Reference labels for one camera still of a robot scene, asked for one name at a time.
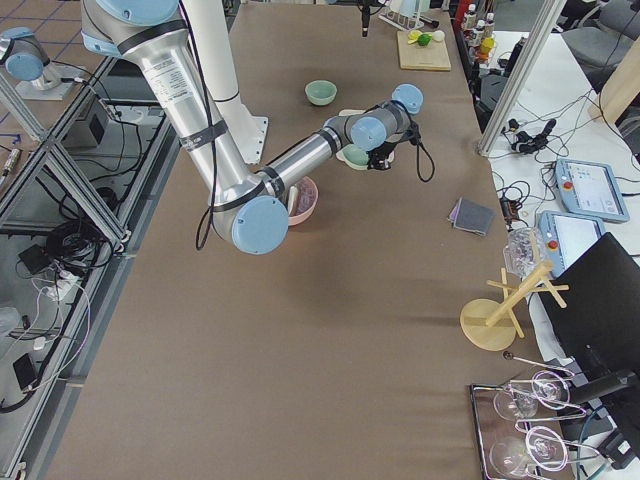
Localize white garlic bulb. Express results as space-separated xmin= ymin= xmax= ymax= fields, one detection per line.
xmin=432 ymin=30 xmax=445 ymax=42

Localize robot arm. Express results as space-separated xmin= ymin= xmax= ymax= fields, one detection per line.
xmin=81 ymin=1 xmax=423 ymax=255
xmin=1 ymin=0 xmax=184 ymax=101

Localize cream rabbit serving tray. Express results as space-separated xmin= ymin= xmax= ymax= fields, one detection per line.
xmin=337 ymin=108 xmax=397 ymax=162

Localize wine glass lower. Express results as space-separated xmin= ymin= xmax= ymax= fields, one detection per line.
xmin=489 ymin=426 xmax=568 ymax=479

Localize pink bowl with ice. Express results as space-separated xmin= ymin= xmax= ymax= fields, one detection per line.
xmin=288 ymin=176 xmax=319 ymax=226

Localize wine glass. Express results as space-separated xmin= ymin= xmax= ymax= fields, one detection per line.
xmin=493 ymin=370 xmax=569 ymax=421
xmin=489 ymin=426 xmax=568 ymax=479

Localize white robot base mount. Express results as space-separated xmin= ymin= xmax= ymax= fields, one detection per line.
xmin=237 ymin=104 xmax=269 ymax=165

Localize wooden mug tree stand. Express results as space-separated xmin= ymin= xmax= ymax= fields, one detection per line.
xmin=460 ymin=256 xmax=569 ymax=351

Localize wine glass upper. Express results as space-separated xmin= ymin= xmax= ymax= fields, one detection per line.
xmin=493 ymin=370 xmax=569 ymax=421

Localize clear crumpled plastic cup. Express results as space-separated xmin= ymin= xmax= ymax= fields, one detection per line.
xmin=503 ymin=227 xmax=547 ymax=277

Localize teach pendant tablet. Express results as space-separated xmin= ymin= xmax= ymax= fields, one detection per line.
xmin=537 ymin=211 xmax=606 ymax=277
xmin=555 ymin=158 xmax=630 ymax=223

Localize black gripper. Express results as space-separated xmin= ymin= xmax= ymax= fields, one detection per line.
xmin=360 ymin=3 xmax=397 ymax=171

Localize teach pendant tablet near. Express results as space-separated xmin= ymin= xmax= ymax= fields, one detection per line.
xmin=537 ymin=211 xmax=606 ymax=277

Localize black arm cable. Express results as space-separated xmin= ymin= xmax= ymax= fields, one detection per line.
xmin=407 ymin=112 xmax=435 ymax=183

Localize grey folded cloth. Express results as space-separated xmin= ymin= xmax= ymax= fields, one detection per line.
xmin=448 ymin=197 xmax=495 ymax=236

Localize teach pendant tablet far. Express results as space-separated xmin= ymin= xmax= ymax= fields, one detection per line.
xmin=555 ymin=158 xmax=630 ymax=223

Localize wooden cutting board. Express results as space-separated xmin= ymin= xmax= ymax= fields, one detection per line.
xmin=396 ymin=31 xmax=451 ymax=71

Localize aluminium frame post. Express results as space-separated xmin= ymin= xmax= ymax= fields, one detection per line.
xmin=477 ymin=0 xmax=566 ymax=157

